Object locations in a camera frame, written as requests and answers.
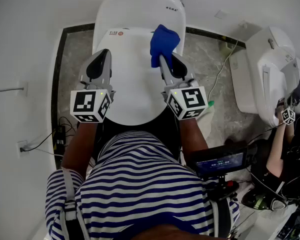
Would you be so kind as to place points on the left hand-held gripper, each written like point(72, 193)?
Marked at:
point(83, 104)

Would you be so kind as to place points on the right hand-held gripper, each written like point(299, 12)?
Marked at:
point(192, 97)

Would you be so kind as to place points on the blue cloth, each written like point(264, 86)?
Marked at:
point(162, 41)

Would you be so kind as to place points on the white toilet lid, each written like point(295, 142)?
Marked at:
point(132, 84)

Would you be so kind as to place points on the person's left forearm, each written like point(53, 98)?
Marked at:
point(77, 149)

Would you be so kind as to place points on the person's right forearm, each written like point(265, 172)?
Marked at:
point(192, 139)

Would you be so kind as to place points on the white toilet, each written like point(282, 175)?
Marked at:
point(265, 66)

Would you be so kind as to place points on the person's black trousers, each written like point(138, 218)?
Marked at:
point(170, 129)

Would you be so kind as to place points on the green capped spray bottle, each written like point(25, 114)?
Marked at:
point(206, 121)

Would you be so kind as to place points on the black power adapter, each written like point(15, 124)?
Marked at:
point(60, 136)

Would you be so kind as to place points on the black monitor screen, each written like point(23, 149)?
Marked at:
point(220, 161)

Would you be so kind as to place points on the blue white striped shirt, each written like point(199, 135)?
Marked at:
point(140, 184)

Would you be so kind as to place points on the person's face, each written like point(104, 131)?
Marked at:
point(180, 234)

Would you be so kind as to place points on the white wall socket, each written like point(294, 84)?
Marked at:
point(23, 89)
point(22, 149)

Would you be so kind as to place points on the black mount with red button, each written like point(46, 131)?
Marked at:
point(222, 189)

